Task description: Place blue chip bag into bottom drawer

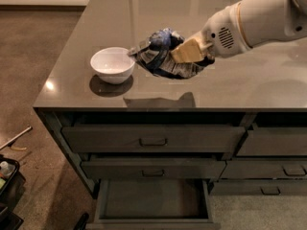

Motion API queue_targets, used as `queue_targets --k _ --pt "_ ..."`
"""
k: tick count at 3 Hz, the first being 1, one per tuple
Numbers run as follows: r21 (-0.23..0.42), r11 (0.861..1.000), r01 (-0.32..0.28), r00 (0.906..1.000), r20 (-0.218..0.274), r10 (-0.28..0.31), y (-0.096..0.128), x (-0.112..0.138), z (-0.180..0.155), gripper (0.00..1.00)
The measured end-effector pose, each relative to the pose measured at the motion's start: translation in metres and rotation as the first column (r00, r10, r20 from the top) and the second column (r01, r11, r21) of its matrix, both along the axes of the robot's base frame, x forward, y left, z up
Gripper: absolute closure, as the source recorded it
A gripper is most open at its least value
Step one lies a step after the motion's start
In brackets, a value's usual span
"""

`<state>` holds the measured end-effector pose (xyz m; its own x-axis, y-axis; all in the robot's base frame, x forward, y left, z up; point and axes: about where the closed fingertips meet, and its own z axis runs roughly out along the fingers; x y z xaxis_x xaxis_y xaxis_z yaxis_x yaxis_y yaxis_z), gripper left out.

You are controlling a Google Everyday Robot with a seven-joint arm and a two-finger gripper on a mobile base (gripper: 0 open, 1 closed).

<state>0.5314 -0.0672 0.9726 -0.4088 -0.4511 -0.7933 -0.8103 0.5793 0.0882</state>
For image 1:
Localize black object at bottom edge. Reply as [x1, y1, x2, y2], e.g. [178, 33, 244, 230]
[73, 213, 89, 230]

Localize metal rod on floor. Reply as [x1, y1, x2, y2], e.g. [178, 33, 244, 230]
[0, 126, 33, 150]

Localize black tray with bottle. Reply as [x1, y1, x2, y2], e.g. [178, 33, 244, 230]
[0, 156, 26, 210]

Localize white ceramic bowl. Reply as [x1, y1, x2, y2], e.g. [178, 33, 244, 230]
[90, 47, 135, 84]

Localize grey top left drawer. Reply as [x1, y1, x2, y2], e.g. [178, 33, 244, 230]
[61, 112, 246, 152]

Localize grey bottom right drawer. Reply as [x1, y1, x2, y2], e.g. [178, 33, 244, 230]
[208, 180, 307, 196]

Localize grey top right drawer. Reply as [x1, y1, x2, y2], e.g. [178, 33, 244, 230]
[237, 112, 307, 156]

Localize open grey bottom drawer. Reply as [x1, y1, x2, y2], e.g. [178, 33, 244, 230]
[85, 179, 221, 230]

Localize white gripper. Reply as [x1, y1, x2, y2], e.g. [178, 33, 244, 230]
[171, 3, 252, 63]

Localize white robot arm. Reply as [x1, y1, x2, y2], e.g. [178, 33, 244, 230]
[171, 0, 307, 63]

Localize grey middle left drawer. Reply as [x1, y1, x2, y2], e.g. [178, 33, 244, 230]
[81, 157, 225, 179]

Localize grey middle right drawer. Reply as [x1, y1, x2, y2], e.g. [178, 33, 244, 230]
[221, 160, 307, 179]

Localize blue chip bag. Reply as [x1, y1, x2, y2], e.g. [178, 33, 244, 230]
[128, 28, 215, 80]

